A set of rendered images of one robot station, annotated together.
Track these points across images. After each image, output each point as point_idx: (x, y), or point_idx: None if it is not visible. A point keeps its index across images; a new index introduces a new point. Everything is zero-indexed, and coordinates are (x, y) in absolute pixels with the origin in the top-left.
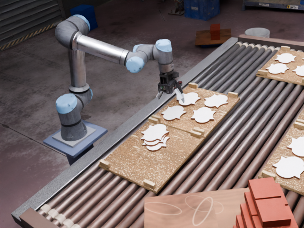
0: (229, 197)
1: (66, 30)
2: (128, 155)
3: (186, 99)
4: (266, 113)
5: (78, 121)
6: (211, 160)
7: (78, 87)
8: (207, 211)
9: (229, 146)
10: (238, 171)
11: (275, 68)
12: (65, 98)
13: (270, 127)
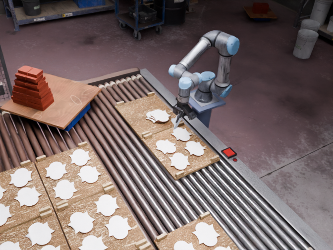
0: (74, 109)
1: (207, 32)
2: (152, 104)
3: (194, 146)
4: (143, 184)
5: (199, 90)
6: (121, 136)
7: (216, 78)
8: (74, 100)
9: (125, 147)
10: (101, 141)
11: (207, 232)
12: (209, 74)
13: (125, 176)
